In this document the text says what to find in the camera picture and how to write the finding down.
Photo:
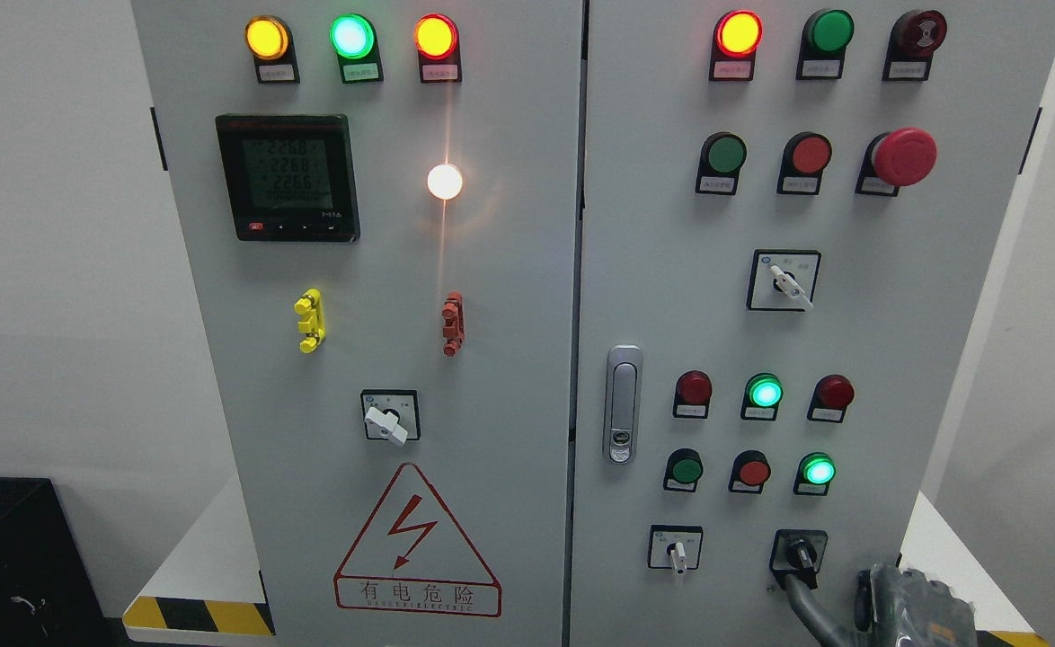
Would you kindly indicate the green lit indicator light middle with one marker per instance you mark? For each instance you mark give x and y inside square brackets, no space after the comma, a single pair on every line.
[762,395]

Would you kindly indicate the yellow terminal connector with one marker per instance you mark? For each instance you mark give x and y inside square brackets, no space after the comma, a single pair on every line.
[311,320]

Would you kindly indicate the green push button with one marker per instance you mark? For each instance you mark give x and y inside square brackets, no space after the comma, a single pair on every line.
[684,469]
[721,158]

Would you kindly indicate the green lit indicator light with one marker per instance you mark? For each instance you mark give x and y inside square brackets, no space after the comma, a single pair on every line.
[355,41]
[815,473]
[762,395]

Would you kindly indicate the white selector switch left door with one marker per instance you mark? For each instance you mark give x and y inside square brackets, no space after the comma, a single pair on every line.
[392,415]

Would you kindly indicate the black box lower left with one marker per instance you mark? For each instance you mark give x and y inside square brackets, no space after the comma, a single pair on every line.
[46,598]

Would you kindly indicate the red terminal connector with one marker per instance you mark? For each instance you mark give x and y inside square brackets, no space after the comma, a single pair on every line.
[453,329]

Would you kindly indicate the grey electrical cabinet door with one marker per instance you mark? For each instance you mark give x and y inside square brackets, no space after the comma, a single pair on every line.
[495,417]
[667,270]

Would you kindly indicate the green lit indicator light top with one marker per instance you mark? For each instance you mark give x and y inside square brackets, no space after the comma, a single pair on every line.
[355,41]

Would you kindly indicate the yellow indicator light top left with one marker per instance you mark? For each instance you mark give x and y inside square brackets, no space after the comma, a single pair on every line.
[271,43]

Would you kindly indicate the white selector switch upper right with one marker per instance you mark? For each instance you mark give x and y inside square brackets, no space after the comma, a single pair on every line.
[783,280]

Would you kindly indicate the green lit indicator light lower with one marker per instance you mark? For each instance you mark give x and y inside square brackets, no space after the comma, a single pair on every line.
[815,473]

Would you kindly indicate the dark green indicator light top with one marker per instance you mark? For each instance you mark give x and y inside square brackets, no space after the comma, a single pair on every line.
[823,45]

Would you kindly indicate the grey electrical cabinet left door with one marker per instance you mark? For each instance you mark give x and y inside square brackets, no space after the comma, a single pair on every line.
[495,417]

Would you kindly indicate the silver door handle lock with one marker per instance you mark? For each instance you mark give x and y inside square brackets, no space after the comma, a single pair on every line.
[622,397]

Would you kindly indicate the red-rimmed yellow indicator light left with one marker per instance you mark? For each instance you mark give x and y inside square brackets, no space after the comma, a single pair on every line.
[437,44]

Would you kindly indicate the dark red indicator light right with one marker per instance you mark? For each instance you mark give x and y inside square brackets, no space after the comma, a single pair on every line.
[831,398]

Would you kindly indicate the red emergency stop mushroom button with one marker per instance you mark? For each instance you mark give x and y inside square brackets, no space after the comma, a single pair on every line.
[895,160]

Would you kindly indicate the dark red indicator light left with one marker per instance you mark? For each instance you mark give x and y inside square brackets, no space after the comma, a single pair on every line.
[693,393]

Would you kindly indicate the red push button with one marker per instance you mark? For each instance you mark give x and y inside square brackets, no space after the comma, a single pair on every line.
[749,473]
[803,161]

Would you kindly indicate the white selector switch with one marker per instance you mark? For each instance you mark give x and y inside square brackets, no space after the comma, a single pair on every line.
[674,549]
[783,280]

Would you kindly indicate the grey electrical cabinet right door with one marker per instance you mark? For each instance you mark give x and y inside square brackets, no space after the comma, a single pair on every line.
[667,270]

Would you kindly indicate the dark red buzzer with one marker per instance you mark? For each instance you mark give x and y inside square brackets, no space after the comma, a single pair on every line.
[913,40]

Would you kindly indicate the white lit indicator light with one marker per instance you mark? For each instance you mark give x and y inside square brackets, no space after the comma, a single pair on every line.
[444,181]

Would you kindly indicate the red-rimmed yellow indicator light right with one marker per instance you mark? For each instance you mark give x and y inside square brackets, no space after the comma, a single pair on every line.
[735,40]

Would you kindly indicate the black rotary knob switch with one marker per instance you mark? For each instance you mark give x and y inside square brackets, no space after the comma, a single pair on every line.
[798,552]

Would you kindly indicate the red push button upper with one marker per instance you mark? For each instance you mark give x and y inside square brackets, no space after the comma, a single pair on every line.
[803,161]

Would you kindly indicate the red electrical hazard warning sticker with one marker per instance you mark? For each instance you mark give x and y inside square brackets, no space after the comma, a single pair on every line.
[412,556]

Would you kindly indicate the red-rimmed yellow indicator light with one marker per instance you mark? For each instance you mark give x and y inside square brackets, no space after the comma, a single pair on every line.
[437,44]
[735,40]

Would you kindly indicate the red push button lower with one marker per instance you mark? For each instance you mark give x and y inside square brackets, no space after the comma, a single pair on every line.
[749,473]

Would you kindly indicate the dark red indicator light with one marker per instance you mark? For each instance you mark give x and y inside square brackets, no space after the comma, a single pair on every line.
[831,398]
[693,393]

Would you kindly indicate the green push button lower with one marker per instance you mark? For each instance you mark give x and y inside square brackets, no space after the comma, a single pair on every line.
[684,469]

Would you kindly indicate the white selector switch lower right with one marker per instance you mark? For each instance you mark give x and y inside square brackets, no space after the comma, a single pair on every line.
[674,549]

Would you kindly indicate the green push button upper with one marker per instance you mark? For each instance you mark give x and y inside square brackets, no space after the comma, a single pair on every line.
[721,158]

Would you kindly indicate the white platform with hazard stripes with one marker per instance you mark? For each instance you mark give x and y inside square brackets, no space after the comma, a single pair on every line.
[208,591]

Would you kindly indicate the black digital power meter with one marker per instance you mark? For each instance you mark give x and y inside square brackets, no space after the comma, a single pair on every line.
[289,177]

